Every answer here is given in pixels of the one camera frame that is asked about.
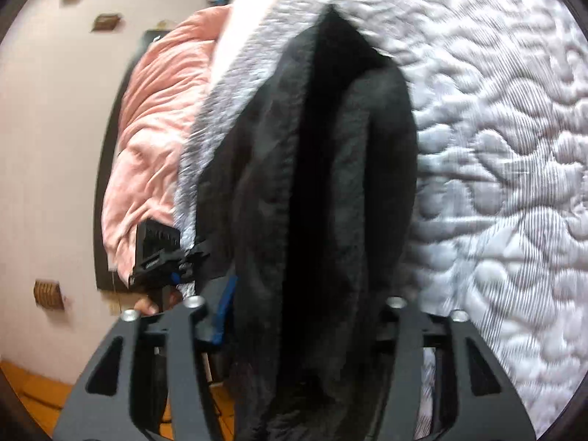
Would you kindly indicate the pink bed sheet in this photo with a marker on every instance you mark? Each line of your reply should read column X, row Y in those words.
column 239, row 32

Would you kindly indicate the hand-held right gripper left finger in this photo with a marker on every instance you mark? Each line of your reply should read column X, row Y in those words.
column 225, row 308

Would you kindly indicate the small brown wall fixture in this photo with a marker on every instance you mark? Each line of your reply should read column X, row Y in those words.
column 105, row 22

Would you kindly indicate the brown wall socket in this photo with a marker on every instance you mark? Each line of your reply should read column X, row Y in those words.
column 47, row 292

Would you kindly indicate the person's left hand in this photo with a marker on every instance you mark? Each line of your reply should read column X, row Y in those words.
column 146, row 307

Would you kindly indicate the pink plush blanket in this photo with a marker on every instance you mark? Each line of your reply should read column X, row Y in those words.
column 151, row 124

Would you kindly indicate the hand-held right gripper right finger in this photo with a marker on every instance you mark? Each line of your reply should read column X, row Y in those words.
column 404, row 335

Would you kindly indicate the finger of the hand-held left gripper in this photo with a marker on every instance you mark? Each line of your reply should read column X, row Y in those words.
column 196, row 257

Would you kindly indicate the black pants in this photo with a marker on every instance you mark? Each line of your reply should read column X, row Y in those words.
column 266, row 170

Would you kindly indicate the grey quilted bed mat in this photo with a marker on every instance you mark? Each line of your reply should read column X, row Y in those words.
column 496, row 147

